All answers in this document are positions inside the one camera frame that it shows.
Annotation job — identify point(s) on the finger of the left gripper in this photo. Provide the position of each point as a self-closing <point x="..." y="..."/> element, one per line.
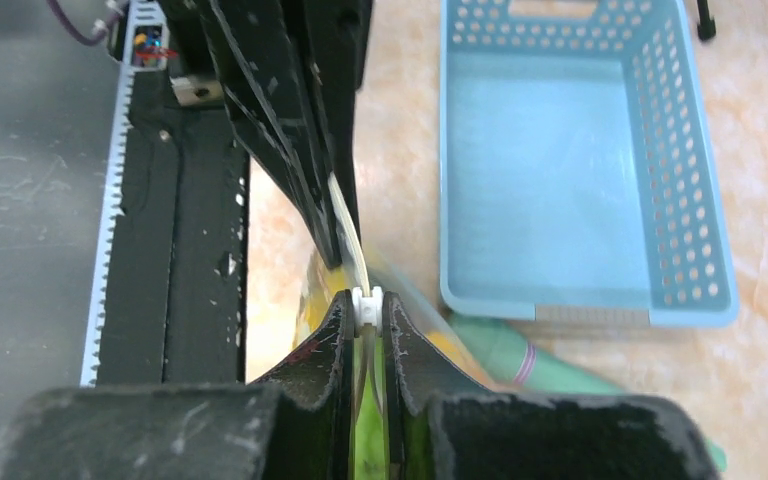
<point x="263" y="57"/>
<point x="331" y="39"/>

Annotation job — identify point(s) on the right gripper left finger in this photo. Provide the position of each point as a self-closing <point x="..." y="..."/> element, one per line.
<point x="294" y="422"/>

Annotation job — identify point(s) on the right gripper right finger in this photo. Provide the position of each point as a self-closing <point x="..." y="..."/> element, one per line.
<point x="444" y="425"/>

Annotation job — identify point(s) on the light blue plastic basket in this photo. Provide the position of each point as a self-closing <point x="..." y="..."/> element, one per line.
<point x="577" y="181"/>

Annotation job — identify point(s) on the yellow banana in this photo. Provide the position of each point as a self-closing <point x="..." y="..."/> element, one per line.
<point x="322" y="284"/>

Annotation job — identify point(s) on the clear zip top bag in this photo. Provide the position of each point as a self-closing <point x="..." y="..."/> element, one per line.
<point x="374" y="311"/>

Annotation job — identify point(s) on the blue microphone on tripod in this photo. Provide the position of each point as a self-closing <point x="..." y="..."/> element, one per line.
<point x="706" y="25"/>

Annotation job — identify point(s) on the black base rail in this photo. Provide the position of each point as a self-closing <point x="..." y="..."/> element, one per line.
<point x="168" y="295"/>

